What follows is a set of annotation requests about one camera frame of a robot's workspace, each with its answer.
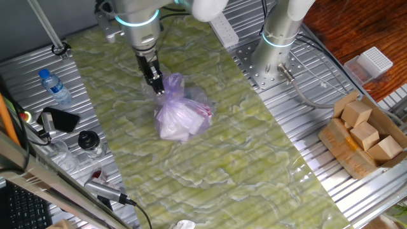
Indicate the thin aluminium pole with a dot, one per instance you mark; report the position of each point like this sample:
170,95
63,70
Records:
47,28

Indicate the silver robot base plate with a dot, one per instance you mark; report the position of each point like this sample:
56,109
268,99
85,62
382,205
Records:
254,74

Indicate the red emergency stop button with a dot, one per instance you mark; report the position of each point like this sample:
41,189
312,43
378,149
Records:
26,117

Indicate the brown cardboard box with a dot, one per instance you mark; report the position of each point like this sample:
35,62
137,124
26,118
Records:
341,149

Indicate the glass cup with red inside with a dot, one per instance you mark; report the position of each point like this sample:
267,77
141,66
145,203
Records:
97,175

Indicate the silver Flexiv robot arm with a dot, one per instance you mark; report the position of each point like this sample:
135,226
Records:
140,22

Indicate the black smartphone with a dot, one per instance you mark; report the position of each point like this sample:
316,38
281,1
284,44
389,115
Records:
63,120

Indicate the aluminium frame beam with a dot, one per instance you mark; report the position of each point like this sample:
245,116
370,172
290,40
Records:
47,184

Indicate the clear plastic box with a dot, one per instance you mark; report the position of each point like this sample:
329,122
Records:
354,70

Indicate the clear glass cup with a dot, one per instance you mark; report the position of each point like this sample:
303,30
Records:
63,157

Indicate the purple translucent plastic bag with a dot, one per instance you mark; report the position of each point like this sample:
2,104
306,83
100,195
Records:
181,121

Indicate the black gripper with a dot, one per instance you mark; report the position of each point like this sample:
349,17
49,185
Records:
144,62

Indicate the silver depth camera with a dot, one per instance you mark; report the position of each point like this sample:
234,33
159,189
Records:
103,189

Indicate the white crumpled tissue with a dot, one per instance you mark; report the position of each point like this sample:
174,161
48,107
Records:
184,224

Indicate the clear water bottle blue cap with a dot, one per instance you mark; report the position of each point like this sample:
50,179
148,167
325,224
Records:
56,88

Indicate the green marble pattern mat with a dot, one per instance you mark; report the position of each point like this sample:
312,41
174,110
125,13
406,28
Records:
222,165

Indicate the white pipette tip box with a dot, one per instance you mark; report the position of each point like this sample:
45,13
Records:
376,61

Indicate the orange rod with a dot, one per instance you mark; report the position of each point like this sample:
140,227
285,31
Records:
7,121

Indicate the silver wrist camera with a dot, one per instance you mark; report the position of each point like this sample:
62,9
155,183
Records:
108,28

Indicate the brown wooden table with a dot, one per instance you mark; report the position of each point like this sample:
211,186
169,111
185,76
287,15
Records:
346,25

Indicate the white power strip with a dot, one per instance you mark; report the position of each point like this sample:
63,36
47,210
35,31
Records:
225,31

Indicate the black keyboard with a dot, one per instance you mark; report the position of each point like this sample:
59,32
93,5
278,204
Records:
22,210

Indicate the glass jar black lid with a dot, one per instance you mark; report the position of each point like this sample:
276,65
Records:
89,142

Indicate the large wooden block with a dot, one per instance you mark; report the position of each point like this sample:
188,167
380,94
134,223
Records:
356,113
384,149
365,135

